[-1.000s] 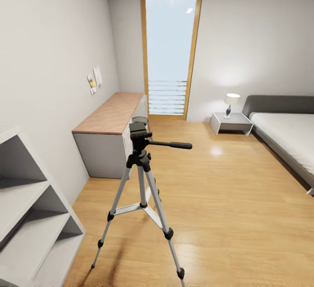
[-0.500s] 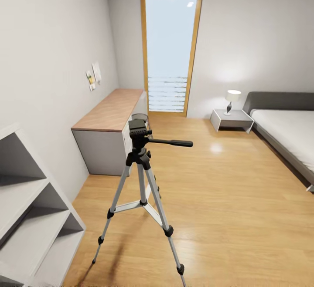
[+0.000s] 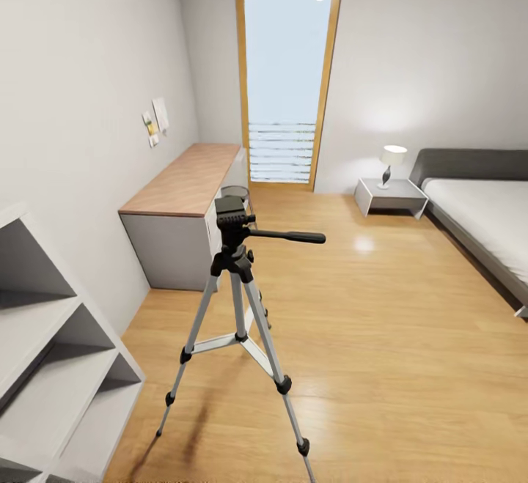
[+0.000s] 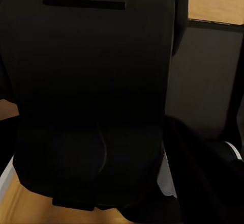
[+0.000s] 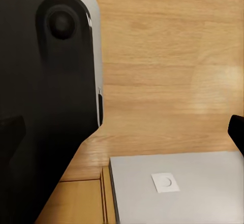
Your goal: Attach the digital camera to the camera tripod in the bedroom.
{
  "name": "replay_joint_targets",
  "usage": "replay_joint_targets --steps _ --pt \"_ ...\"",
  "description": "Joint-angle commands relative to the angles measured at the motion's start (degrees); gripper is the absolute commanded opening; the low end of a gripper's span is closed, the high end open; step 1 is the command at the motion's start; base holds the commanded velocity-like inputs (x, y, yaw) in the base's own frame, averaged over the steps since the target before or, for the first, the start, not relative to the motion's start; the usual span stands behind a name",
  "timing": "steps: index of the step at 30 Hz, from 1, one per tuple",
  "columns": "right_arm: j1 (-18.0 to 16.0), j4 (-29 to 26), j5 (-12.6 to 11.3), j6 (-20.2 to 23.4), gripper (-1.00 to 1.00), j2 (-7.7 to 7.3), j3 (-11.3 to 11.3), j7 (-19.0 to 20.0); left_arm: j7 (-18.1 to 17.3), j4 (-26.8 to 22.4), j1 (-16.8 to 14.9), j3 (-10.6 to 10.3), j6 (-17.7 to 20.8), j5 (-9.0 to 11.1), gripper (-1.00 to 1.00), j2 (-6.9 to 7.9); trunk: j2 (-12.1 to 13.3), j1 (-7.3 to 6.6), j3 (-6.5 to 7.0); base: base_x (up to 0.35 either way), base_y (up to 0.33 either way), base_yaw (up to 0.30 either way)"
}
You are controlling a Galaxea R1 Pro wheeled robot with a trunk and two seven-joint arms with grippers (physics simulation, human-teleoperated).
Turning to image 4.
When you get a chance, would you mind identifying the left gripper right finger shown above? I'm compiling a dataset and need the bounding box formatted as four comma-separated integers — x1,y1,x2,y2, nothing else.
162,115,244,224

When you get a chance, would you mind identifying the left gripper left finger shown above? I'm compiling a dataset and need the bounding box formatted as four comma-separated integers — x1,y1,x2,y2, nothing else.
0,115,20,176

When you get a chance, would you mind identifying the digital camera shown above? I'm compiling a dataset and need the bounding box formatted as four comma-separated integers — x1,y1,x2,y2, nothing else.
0,0,189,211

